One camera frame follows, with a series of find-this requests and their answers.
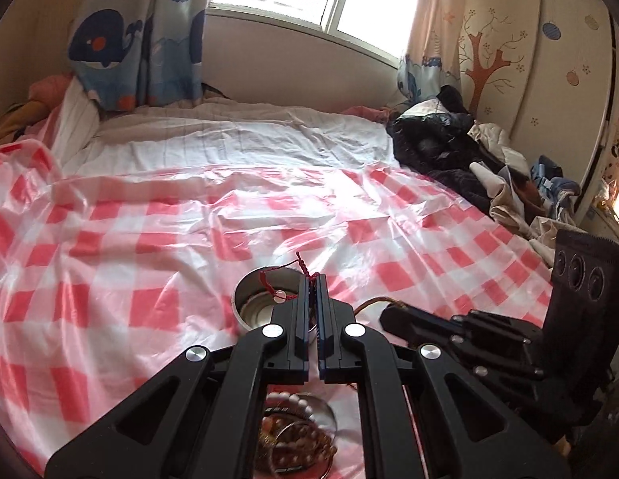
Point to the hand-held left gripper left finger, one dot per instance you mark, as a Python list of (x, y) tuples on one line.
[(299, 339)]

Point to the yellow cloth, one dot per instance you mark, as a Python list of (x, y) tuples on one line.
[(20, 119)]

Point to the blue plaid garment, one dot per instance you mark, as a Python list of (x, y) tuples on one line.
[(554, 179)]

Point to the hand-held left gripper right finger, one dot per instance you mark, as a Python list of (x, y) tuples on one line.
[(334, 339)]

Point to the red checkered plastic sheet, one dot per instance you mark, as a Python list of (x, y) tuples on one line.
[(140, 239)]

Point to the striped white pillow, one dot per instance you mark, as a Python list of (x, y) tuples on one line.
[(75, 119)]

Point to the pink whale print curtain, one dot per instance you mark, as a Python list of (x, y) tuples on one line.
[(434, 20)]

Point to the round steel tin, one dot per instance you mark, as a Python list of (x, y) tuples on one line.
[(249, 284)]

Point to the pink cloth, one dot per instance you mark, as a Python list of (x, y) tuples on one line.
[(47, 87)]

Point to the blue whale print curtain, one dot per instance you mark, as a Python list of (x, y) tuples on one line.
[(140, 35)]

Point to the white quilt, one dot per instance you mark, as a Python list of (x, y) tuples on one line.
[(239, 134)]

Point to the wardrobe with tree decal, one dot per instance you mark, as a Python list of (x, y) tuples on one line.
[(539, 60)]

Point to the white garment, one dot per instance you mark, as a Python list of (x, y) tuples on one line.
[(499, 139)]

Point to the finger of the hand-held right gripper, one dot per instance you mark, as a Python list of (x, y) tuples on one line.
[(504, 362), (414, 322)]

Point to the pink garment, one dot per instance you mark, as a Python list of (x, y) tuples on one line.
[(369, 112)]

